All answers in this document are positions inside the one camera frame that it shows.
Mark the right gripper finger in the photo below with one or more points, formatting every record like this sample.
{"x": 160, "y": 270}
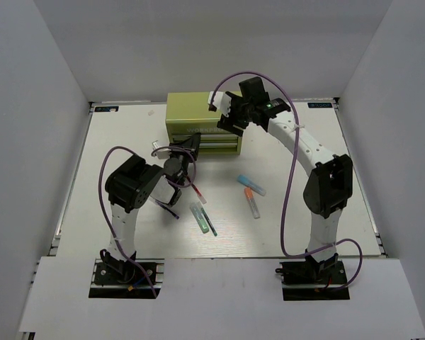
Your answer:
{"x": 235, "y": 129}
{"x": 225, "y": 124}

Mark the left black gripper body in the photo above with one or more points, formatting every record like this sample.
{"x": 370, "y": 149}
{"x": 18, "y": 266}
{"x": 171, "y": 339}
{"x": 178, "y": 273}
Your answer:
{"x": 185, "y": 156}

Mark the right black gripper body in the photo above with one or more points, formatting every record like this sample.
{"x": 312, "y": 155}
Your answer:
{"x": 240, "y": 114}

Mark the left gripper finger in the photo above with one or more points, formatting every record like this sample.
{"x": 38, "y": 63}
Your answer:
{"x": 194, "y": 146}
{"x": 183, "y": 143}

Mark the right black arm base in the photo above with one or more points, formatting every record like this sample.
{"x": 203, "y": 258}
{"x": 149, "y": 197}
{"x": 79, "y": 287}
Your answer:
{"x": 298, "y": 283}

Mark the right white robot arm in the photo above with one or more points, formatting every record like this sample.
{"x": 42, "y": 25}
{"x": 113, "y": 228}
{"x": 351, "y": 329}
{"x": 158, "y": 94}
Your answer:
{"x": 330, "y": 176}

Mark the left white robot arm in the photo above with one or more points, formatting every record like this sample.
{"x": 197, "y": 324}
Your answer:
{"x": 132, "y": 184}

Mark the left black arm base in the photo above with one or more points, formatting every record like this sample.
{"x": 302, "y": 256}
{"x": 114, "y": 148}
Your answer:
{"x": 105, "y": 284}

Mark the green metal tool chest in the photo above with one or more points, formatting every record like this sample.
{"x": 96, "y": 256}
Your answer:
{"x": 187, "y": 113}

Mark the purple gel pen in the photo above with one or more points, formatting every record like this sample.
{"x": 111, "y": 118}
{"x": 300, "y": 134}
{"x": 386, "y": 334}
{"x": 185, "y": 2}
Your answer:
{"x": 166, "y": 208}

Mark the red gel pen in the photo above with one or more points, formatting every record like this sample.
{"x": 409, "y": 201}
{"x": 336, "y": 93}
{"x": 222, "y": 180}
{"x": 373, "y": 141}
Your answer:
{"x": 199, "y": 194}

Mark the green highlighter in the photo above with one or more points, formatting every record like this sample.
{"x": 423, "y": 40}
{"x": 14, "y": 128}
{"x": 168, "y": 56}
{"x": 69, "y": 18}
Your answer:
{"x": 203, "y": 225}

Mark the blue highlighter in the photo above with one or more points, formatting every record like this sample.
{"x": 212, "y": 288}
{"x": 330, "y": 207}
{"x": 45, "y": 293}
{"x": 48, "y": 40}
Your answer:
{"x": 244, "y": 180}

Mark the right blue corner label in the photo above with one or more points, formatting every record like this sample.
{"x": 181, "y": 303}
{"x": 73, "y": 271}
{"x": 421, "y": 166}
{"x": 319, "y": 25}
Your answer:
{"x": 319, "y": 105}

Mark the blue corner label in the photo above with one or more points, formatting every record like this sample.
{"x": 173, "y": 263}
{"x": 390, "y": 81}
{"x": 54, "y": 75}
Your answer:
{"x": 319, "y": 105}
{"x": 106, "y": 109}

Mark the orange highlighter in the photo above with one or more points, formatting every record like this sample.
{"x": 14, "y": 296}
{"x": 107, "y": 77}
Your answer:
{"x": 252, "y": 203}

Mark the green gel pen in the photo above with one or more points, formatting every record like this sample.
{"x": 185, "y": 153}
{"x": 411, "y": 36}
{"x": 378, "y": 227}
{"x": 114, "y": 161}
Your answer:
{"x": 206, "y": 217}

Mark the left blue corner label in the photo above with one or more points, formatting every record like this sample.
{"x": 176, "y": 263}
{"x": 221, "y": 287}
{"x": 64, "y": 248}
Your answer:
{"x": 106, "y": 109}

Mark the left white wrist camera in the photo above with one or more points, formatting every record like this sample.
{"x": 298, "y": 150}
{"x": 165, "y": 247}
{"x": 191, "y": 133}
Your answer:
{"x": 161, "y": 153}

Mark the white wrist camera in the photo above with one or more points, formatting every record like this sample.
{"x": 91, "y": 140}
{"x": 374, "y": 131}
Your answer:
{"x": 219, "y": 101}
{"x": 161, "y": 153}

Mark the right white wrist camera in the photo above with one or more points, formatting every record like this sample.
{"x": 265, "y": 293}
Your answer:
{"x": 219, "y": 101}

